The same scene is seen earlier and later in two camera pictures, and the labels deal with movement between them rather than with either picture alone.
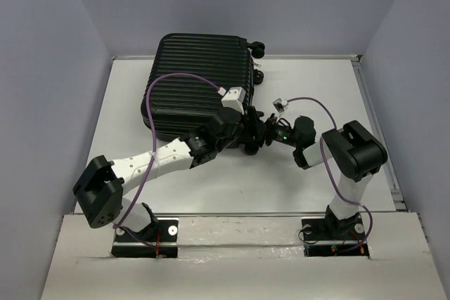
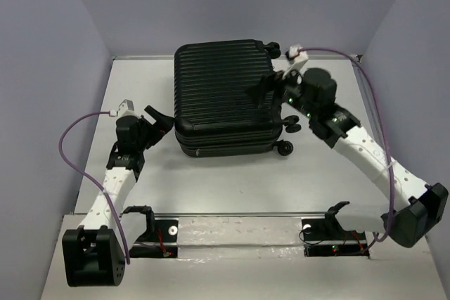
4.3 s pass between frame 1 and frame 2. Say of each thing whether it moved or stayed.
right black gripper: moved
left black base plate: stayed
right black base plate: stayed
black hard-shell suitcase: moved
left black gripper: moved
